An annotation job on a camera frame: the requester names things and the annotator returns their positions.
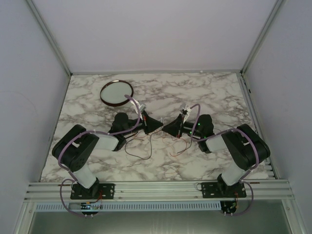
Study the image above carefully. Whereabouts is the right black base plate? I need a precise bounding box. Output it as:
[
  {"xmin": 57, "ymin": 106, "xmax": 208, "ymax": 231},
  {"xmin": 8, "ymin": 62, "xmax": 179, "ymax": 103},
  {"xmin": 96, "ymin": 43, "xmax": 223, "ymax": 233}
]
[{"xmin": 199, "ymin": 182, "xmax": 247, "ymax": 198}]

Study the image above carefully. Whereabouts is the aluminium corner post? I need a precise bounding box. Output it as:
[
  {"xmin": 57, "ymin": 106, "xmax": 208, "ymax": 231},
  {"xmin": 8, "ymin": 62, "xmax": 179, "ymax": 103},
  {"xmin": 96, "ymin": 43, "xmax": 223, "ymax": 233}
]
[
  {"xmin": 240, "ymin": 0, "xmax": 287, "ymax": 76},
  {"xmin": 25, "ymin": 0, "xmax": 72, "ymax": 77}
]

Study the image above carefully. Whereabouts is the yellow wire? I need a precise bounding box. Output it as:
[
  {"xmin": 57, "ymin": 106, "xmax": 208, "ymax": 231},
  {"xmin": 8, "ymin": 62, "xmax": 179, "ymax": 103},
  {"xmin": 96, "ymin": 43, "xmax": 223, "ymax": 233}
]
[{"xmin": 131, "ymin": 131, "xmax": 193, "ymax": 180}]

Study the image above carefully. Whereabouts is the left aluminium corner post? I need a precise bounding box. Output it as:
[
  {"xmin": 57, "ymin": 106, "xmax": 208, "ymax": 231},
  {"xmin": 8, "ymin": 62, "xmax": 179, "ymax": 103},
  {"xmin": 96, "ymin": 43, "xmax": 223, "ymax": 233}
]
[{"xmin": 25, "ymin": 0, "xmax": 72, "ymax": 77}]

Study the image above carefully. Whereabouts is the right aluminium corner post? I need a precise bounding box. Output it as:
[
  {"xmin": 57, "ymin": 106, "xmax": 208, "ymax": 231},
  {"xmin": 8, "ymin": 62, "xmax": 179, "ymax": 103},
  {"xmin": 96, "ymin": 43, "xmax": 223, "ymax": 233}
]
[{"xmin": 240, "ymin": 0, "xmax": 287, "ymax": 76}]

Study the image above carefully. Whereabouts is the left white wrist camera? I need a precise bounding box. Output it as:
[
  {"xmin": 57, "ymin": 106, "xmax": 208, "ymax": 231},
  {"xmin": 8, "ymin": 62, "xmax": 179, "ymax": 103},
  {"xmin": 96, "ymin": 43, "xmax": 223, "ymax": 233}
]
[{"xmin": 130, "ymin": 99, "xmax": 146, "ymax": 114}]

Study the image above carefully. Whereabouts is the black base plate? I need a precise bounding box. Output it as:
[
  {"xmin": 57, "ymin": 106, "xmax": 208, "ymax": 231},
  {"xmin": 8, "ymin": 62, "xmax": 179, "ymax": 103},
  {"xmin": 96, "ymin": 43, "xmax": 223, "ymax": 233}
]
[
  {"xmin": 70, "ymin": 183, "xmax": 115, "ymax": 200},
  {"xmin": 199, "ymin": 182, "xmax": 247, "ymax": 198}
]

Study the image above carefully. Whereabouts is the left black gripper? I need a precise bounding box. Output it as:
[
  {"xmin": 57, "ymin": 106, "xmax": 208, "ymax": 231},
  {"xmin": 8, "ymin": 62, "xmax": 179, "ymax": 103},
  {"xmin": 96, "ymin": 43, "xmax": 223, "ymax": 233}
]
[{"xmin": 123, "ymin": 110, "xmax": 164, "ymax": 136}]

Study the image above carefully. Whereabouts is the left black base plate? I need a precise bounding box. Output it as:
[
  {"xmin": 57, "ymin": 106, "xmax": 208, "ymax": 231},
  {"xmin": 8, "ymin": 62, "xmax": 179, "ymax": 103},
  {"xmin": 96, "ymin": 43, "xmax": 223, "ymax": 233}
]
[{"xmin": 70, "ymin": 183, "xmax": 115, "ymax": 200}]

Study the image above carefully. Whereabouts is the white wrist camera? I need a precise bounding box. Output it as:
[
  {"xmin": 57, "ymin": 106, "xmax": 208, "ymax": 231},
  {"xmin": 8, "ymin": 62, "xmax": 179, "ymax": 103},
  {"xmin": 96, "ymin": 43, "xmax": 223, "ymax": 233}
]
[
  {"xmin": 130, "ymin": 99, "xmax": 146, "ymax": 114},
  {"xmin": 180, "ymin": 103, "xmax": 192, "ymax": 123}
]

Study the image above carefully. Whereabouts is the black wire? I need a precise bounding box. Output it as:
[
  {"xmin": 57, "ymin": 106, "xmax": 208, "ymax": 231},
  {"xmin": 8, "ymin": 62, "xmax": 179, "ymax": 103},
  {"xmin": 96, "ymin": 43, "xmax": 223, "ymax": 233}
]
[{"xmin": 124, "ymin": 131, "xmax": 193, "ymax": 160}]

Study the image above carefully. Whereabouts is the purple wire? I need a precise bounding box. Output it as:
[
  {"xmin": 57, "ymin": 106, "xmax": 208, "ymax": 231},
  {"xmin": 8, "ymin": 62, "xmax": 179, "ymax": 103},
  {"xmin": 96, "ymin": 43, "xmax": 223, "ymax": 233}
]
[{"xmin": 151, "ymin": 125, "xmax": 238, "ymax": 147}]

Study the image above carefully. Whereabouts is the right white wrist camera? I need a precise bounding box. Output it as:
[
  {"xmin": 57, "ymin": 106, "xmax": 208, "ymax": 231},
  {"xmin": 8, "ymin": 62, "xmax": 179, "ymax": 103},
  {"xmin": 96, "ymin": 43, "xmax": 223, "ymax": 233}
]
[{"xmin": 180, "ymin": 103, "xmax": 192, "ymax": 123}]

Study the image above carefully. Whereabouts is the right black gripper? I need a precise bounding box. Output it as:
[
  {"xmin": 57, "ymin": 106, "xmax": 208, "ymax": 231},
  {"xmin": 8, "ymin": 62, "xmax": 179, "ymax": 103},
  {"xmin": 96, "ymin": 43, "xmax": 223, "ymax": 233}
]
[{"xmin": 161, "ymin": 114, "xmax": 203, "ymax": 138}]

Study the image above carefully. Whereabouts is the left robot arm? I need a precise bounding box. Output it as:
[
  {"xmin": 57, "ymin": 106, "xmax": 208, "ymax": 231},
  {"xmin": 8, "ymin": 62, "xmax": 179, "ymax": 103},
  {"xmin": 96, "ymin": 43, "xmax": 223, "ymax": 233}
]
[{"xmin": 52, "ymin": 111, "xmax": 163, "ymax": 197}]

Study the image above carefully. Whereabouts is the red wire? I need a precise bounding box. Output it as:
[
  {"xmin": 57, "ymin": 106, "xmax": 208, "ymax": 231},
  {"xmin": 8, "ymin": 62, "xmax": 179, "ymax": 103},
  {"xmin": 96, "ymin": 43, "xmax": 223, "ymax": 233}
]
[{"xmin": 131, "ymin": 131, "xmax": 193, "ymax": 158}]

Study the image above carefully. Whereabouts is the round brown rimmed plate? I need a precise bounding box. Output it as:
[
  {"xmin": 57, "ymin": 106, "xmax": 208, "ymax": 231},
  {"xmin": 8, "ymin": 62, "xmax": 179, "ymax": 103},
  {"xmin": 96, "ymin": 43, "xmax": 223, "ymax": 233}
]
[{"xmin": 99, "ymin": 80, "xmax": 134, "ymax": 107}]

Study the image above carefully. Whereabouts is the aluminium front rail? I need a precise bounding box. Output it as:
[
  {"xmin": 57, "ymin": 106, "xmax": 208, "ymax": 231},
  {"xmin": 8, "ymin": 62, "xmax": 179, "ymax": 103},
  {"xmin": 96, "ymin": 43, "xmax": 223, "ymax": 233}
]
[{"xmin": 24, "ymin": 179, "xmax": 294, "ymax": 202}]

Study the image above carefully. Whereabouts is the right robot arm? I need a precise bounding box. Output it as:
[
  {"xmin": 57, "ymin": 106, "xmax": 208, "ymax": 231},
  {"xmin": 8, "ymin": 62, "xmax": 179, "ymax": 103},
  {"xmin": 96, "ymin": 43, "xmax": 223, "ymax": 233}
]
[{"xmin": 162, "ymin": 114, "xmax": 271, "ymax": 198}]

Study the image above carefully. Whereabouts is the grey slotted cable duct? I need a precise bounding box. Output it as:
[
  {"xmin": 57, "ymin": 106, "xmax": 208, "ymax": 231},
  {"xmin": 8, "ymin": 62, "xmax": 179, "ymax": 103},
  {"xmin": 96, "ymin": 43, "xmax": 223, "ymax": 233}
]
[{"xmin": 36, "ymin": 201, "xmax": 221, "ymax": 213}]

